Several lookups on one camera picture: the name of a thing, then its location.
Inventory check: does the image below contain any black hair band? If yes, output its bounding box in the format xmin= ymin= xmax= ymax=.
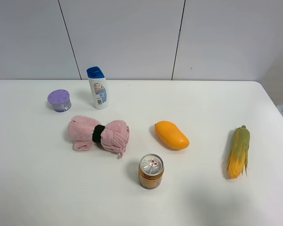
xmin=92 ymin=124 xmax=105 ymax=143

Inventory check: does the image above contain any white blue shampoo bottle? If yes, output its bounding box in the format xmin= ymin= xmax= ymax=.
xmin=86 ymin=66 xmax=108 ymax=110

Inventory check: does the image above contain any pink rolled towel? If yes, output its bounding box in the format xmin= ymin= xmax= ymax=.
xmin=67 ymin=115 xmax=130 ymax=158

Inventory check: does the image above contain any orange drink can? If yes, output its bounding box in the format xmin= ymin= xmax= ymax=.
xmin=138 ymin=153 xmax=164 ymax=189

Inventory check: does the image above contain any purple air freshener tub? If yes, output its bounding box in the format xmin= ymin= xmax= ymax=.
xmin=47 ymin=89 xmax=72 ymax=113

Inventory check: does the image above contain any yellow mango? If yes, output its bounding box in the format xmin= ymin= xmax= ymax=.
xmin=154 ymin=121 xmax=190 ymax=150

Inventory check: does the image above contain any corn cob with husk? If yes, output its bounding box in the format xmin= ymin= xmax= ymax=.
xmin=226 ymin=125 xmax=250 ymax=179

